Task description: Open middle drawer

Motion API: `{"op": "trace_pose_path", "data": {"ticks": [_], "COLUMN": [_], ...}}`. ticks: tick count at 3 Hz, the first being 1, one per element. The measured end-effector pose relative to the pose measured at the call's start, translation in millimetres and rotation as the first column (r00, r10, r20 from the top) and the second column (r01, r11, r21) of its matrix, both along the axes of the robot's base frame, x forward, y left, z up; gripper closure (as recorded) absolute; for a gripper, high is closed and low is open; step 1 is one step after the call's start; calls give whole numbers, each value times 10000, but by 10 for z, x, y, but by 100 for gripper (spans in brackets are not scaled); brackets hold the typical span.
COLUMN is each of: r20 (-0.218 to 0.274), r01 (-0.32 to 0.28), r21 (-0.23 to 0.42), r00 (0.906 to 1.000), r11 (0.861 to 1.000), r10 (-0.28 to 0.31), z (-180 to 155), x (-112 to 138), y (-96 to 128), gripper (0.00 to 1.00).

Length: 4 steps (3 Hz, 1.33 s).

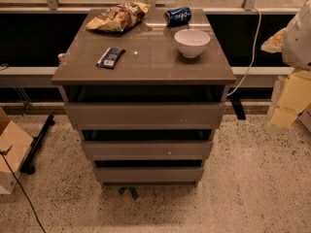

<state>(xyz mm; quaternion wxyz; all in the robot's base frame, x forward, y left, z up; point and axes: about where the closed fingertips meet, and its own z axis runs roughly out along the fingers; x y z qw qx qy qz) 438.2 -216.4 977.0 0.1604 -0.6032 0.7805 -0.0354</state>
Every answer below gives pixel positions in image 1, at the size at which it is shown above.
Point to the grey drawer cabinet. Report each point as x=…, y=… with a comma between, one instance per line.
x=158, y=74

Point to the blue soda can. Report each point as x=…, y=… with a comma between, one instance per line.
x=177, y=16

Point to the blue snack bar wrapper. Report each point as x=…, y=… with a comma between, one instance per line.
x=110, y=58

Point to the white bowl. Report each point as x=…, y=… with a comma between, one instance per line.
x=191, y=42

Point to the grey drawer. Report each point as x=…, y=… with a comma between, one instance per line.
x=154, y=175
x=91, y=116
x=146, y=150

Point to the chip bag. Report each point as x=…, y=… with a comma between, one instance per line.
x=119, y=18

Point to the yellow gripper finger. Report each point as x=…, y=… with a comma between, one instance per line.
x=291, y=95

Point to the cardboard box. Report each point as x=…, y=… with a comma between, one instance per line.
x=305, y=118
x=15, y=143

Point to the cardboard box left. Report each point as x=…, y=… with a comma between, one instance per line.
x=15, y=143

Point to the grey top drawer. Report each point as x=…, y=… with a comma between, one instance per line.
x=91, y=116

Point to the cardboard box right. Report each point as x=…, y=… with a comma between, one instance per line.
x=305, y=118

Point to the black stand bar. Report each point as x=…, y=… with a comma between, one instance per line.
x=27, y=166

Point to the grey bottom drawer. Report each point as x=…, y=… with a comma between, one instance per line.
x=154, y=175

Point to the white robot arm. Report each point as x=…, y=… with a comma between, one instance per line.
x=296, y=49

